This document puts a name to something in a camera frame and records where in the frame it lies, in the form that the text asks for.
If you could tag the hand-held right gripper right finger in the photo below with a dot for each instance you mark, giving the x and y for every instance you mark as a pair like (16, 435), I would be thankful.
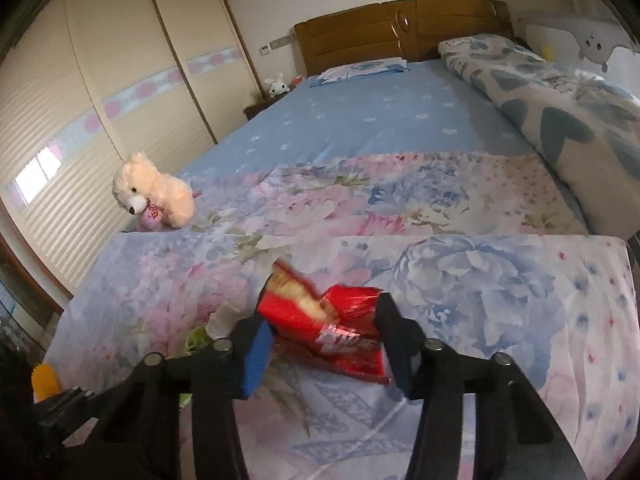
(400, 361)

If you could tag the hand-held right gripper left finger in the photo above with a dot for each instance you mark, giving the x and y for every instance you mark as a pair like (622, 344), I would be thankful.
(255, 356)

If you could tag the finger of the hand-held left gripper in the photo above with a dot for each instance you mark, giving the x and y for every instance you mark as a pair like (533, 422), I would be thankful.
(65, 404)

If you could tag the orange plastic toy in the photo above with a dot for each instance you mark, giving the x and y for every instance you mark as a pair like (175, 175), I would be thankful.
(45, 382)

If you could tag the red snack packet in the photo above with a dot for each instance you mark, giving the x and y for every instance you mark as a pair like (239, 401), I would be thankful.
(340, 345)

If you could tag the crumpled white tissue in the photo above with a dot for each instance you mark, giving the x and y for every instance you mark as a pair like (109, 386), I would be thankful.
(222, 320)

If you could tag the green crumpled wrapper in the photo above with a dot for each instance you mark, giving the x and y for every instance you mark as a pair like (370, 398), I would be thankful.
(197, 341)

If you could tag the pink floral blanket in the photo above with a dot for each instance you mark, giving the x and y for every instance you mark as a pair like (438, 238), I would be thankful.
(450, 270)

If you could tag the cream teddy bear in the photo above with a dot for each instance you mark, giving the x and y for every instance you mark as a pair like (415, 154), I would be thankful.
(165, 195)

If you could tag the dark wooden nightstand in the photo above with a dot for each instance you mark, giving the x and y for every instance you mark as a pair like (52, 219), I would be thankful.
(260, 107)

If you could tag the bed with blue sheet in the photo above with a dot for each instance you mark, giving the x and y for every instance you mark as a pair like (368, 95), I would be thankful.
(375, 110)

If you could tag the white bunny plush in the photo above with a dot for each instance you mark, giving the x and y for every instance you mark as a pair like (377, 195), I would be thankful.
(276, 87)

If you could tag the grey quilt with blue hearts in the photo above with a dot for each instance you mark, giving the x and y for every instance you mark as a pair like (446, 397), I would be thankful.
(565, 125)

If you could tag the blue printed pillow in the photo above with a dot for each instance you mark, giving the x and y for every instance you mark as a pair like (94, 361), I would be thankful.
(360, 70)

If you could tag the cream sliding wardrobe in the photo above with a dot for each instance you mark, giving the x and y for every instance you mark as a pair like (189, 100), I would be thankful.
(125, 60)

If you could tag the wooden headboard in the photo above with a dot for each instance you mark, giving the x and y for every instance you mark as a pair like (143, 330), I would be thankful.
(360, 35)

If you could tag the grey bed guard rail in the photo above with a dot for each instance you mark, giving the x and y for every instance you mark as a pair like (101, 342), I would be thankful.
(590, 40)

